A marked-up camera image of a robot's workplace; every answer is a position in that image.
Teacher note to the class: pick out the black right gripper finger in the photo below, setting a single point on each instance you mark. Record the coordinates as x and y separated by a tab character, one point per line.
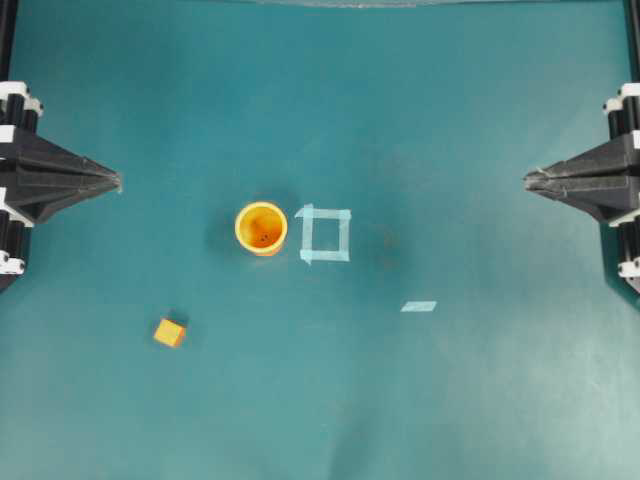
606	199
619	156

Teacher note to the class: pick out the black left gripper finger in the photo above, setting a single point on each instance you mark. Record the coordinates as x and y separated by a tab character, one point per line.
30	150
55	192

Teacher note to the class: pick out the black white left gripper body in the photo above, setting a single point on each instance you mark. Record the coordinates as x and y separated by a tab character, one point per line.
21	109

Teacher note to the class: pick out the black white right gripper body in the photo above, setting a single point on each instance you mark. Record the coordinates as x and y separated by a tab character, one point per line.
622	113

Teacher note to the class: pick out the orange wooden block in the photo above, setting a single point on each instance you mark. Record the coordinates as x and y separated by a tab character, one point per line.
171	330

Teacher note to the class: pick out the orange plastic cup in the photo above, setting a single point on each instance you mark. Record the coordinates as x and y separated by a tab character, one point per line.
261	228

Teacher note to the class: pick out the light blue tape strip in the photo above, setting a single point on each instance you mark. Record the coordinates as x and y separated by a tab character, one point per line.
419	306

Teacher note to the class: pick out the light blue tape square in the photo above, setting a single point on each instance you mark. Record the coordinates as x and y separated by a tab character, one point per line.
325	234

